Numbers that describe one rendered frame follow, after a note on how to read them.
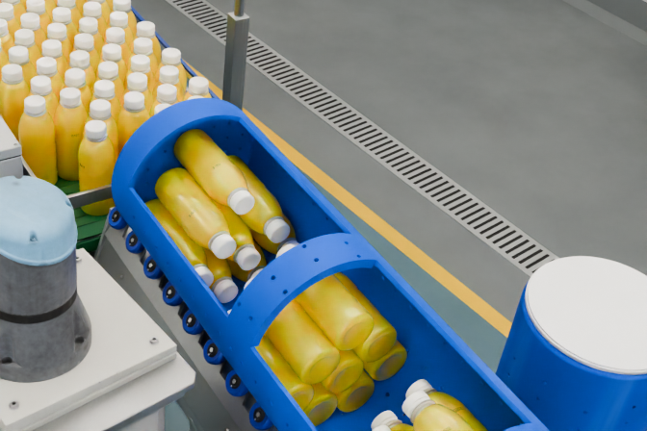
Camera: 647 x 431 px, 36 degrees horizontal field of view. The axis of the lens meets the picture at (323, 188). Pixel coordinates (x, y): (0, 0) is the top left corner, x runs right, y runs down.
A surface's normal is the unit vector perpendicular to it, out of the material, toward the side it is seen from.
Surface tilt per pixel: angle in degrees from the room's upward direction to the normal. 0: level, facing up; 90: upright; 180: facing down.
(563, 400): 90
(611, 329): 0
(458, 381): 84
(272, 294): 42
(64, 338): 71
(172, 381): 0
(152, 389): 0
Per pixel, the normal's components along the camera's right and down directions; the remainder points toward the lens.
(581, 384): -0.38, 0.53
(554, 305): 0.11, -0.78
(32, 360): 0.27, 0.31
